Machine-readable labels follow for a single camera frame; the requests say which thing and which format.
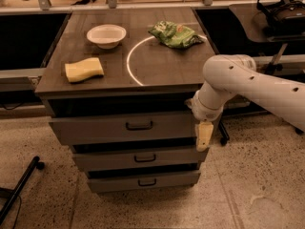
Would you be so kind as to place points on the black stand leg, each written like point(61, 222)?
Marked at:
point(224, 134)
point(11, 195)

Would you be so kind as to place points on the grey middle drawer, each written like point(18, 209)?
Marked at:
point(139, 158)

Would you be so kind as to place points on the dark side table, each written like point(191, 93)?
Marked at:
point(255, 25)

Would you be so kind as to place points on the yellow sponge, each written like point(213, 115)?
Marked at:
point(84, 69)

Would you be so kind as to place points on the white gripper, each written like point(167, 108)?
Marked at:
point(203, 111)

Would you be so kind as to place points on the black stand leg right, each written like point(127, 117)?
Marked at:
point(224, 134)

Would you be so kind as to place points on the white bowl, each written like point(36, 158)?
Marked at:
point(106, 36)

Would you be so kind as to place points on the grey drawer cabinet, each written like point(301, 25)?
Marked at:
point(140, 76)

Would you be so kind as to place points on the black stand leg left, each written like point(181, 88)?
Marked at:
point(11, 195)

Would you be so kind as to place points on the green chip bag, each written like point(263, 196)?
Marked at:
point(175, 36)

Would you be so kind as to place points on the grey drawer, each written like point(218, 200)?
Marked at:
point(115, 184)
point(139, 158)
point(123, 127)

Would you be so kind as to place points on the black headset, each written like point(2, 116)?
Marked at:
point(285, 16)

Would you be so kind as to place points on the grey bottom drawer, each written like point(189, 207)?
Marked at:
point(115, 184)

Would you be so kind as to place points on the grey top drawer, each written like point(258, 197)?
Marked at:
point(123, 127)

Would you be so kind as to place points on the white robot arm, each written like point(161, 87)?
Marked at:
point(226, 76)

